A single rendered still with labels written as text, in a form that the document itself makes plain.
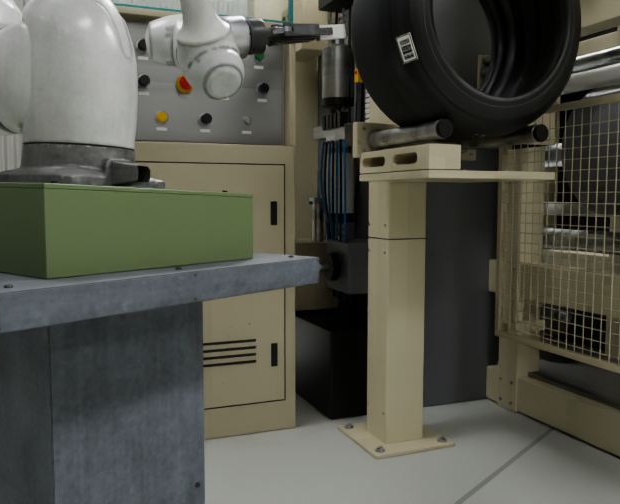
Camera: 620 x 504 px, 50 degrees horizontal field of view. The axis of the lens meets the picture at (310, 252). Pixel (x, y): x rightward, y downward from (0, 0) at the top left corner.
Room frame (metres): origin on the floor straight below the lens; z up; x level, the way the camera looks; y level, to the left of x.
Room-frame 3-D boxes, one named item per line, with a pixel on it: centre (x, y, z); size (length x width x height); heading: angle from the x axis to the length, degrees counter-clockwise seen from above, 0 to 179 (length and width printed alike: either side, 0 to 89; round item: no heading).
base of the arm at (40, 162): (0.96, 0.32, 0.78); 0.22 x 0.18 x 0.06; 59
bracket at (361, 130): (1.92, -0.31, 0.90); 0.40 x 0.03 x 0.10; 112
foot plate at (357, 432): (1.99, -0.26, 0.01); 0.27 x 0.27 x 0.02; 22
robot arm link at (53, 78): (0.97, 0.34, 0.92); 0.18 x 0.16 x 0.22; 76
